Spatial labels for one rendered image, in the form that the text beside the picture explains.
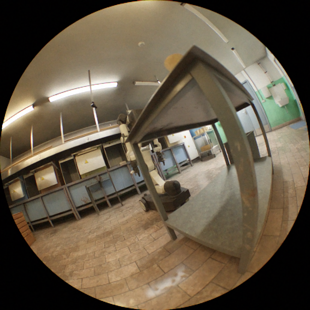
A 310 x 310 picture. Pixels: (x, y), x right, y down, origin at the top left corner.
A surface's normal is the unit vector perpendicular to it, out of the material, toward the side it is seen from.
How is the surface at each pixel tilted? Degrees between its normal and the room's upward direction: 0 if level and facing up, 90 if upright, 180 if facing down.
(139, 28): 180
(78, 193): 90
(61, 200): 90
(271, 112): 90
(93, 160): 90
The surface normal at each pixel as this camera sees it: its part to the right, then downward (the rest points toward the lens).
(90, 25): 0.37, 0.93
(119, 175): 0.43, -0.22
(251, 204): -0.83, 0.30
